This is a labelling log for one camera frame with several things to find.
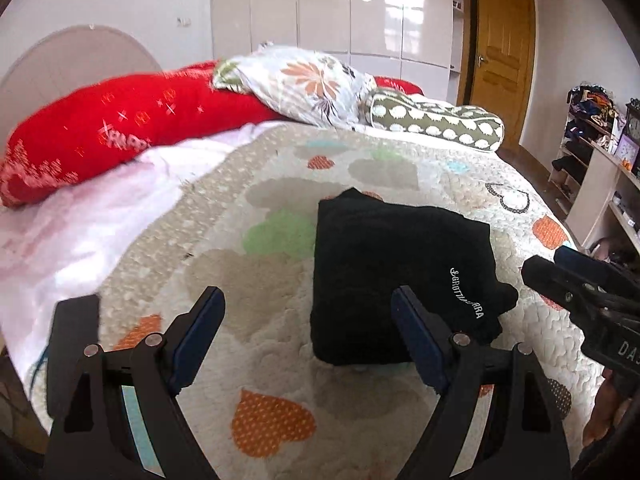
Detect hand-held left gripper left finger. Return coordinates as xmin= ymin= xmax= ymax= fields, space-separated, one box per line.
xmin=42 ymin=286 xmax=224 ymax=480

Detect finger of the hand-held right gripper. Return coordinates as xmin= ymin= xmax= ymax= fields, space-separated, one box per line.
xmin=521 ymin=255 xmax=588 ymax=316
xmin=554 ymin=246 xmax=633 ymax=293

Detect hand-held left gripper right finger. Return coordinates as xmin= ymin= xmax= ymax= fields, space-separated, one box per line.
xmin=391 ymin=285 xmax=571 ymax=480

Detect black pants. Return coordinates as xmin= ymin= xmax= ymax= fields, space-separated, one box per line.
xmin=310 ymin=187 xmax=519 ymax=367

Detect person's right hand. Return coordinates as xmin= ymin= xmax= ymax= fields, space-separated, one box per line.
xmin=582 ymin=370 xmax=633 ymax=448

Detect white shelf unit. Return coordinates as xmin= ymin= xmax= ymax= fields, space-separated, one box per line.
xmin=547 ymin=85 xmax=640 ymax=256

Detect heart-patterned quilt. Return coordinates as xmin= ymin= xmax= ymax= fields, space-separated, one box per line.
xmin=97 ymin=125 xmax=606 ymax=480

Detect purple clock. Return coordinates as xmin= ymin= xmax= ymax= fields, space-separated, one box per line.
xmin=614 ymin=139 xmax=640 ymax=163

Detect black ornate clock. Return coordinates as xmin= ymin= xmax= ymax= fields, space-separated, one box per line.
xmin=625 ymin=102 xmax=640 ymax=143

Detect pile of clothes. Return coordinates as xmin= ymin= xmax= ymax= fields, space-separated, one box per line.
xmin=567 ymin=85 xmax=626 ymax=126

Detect white bed sheet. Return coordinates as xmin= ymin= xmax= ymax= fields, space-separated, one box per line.
xmin=0 ymin=122 xmax=286 ymax=376

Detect green bolster pillow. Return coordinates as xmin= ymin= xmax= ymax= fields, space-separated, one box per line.
xmin=369 ymin=87 xmax=506 ymax=153

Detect wooden door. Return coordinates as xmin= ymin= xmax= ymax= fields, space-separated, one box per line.
xmin=462 ymin=0 xmax=536 ymax=151

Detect red pillow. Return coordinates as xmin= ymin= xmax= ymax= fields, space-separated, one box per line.
xmin=0 ymin=60 xmax=426 ymax=208

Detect floral pillow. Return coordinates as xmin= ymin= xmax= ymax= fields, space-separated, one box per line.
xmin=212 ymin=42 xmax=378 ymax=128

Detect grey round headboard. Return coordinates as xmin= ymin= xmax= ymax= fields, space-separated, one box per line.
xmin=0 ymin=25 xmax=163 ymax=111

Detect glossy white wardrobe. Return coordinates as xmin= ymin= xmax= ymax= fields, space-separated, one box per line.
xmin=210 ymin=0 xmax=463 ymax=106

